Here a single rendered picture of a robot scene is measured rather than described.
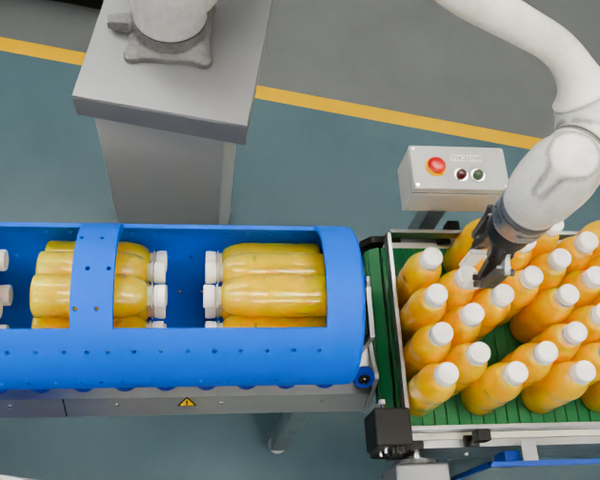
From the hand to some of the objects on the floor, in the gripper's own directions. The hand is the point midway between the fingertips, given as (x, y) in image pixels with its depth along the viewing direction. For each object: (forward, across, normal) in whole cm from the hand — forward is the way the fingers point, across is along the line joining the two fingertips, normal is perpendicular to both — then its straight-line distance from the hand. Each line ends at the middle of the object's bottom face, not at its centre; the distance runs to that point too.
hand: (473, 270), depth 136 cm
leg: (+114, +12, -26) cm, 117 cm away
